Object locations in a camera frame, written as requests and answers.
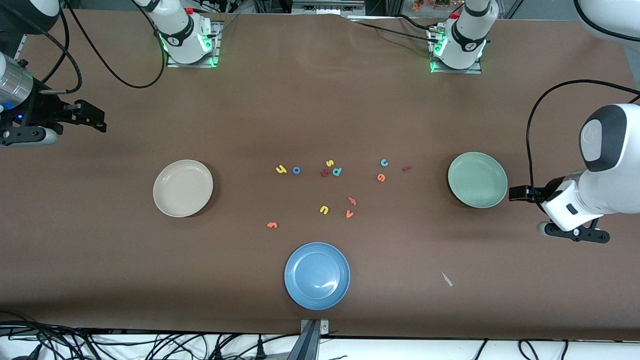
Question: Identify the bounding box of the black cable on table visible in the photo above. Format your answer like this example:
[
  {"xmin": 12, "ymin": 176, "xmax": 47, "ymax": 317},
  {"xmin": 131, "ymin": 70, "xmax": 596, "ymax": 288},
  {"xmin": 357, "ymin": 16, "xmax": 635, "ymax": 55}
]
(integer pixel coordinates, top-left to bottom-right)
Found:
[{"xmin": 350, "ymin": 14, "xmax": 441, "ymax": 45}]

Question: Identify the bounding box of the beige round plate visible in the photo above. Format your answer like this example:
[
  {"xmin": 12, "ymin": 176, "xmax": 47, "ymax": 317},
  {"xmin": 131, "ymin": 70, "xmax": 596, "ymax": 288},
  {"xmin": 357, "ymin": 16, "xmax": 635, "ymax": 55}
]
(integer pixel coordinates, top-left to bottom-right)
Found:
[{"xmin": 153, "ymin": 159, "xmax": 214, "ymax": 218}]

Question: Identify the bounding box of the orange decoration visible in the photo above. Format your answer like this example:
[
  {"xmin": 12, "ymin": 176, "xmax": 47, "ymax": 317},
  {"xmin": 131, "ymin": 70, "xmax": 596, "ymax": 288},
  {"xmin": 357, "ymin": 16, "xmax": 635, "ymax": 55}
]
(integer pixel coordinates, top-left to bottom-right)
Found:
[{"xmin": 411, "ymin": 0, "xmax": 451, "ymax": 12}]

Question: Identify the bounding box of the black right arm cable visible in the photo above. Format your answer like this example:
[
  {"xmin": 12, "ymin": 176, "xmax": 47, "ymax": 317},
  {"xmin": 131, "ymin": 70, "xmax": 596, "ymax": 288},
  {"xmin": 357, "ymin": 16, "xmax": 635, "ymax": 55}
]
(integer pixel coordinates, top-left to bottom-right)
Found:
[{"xmin": 37, "ymin": 0, "xmax": 167, "ymax": 96}]

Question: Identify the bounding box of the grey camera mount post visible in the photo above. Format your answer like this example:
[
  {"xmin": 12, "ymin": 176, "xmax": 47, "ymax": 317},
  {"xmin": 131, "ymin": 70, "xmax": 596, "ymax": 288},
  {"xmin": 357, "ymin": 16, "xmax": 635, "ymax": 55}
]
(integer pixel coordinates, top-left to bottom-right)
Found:
[{"xmin": 287, "ymin": 318, "xmax": 331, "ymax": 360}]

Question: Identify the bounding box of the brown table cover sheet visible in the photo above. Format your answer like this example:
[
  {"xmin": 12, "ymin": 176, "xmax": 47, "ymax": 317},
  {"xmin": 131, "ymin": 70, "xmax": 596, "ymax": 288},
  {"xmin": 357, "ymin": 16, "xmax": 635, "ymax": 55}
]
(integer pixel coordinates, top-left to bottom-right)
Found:
[{"xmin": 0, "ymin": 9, "xmax": 640, "ymax": 342}]

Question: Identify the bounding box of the black cable tangle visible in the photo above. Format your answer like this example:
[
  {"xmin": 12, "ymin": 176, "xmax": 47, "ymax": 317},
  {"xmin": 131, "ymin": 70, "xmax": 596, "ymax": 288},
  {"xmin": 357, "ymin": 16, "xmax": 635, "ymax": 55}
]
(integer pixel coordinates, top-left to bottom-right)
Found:
[{"xmin": 0, "ymin": 310, "xmax": 301, "ymax": 360}]

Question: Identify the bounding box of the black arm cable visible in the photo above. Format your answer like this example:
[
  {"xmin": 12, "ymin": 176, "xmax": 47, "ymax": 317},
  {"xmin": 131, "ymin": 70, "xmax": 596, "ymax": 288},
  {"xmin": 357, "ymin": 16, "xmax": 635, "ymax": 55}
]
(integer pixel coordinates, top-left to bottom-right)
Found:
[
  {"xmin": 525, "ymin": 79, "xmax": 640, "ymax": 216},
  {"xmin": 37, "ymin": 0, "xmax": 167, "ymax": 96}
]

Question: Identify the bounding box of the grey equipment box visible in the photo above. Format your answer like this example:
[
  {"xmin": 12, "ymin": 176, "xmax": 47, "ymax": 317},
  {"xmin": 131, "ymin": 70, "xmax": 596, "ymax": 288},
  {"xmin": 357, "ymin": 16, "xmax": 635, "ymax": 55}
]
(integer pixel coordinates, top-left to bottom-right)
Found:
[{"xmin": 291, "ymin": 0, "xmax": 366, "ymax": 15}]

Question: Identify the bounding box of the blue round plate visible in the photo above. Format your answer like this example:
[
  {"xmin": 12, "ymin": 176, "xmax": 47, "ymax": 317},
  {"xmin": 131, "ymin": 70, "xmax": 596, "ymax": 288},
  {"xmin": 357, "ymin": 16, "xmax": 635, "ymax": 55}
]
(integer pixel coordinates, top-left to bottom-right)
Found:
[{"xmin": 284, "ymin": 242, "xmax": 351, "ymax": 311}]

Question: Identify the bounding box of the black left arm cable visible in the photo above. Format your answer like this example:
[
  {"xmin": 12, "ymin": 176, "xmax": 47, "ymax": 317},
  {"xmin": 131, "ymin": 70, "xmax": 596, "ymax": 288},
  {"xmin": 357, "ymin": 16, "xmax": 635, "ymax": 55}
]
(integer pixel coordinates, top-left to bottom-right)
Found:
[{"xmin": 525, "ymin": 79, "xmax": 640, "ymax": 216}]

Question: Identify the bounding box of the green round plate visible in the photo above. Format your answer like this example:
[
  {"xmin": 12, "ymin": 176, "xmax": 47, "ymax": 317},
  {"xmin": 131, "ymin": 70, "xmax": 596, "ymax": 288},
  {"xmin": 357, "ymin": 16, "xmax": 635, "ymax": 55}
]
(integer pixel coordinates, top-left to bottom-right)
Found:
[{"xmin": 447, "ymin": 151, "xmax": 509, "ymax": 209}]

